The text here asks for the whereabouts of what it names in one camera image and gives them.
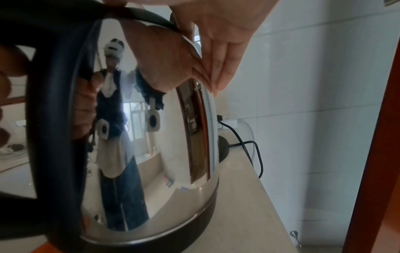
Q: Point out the stainless steel electric kettle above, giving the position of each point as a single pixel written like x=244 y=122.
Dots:
x=175 y=173

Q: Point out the brown wooden door frame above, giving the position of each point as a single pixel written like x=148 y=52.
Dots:
x=375 y=173

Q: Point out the person's right hand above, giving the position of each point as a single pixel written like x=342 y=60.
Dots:
x=14 y=60

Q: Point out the person's left hand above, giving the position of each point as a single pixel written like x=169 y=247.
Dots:
x=225 y=22

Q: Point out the black kettle base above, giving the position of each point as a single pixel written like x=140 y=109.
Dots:
x=223 y=148

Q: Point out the metal door stopper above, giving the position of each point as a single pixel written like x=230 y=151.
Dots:
x=295 y=237

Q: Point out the white power adapter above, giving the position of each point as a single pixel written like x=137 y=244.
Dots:
x=230 y=122

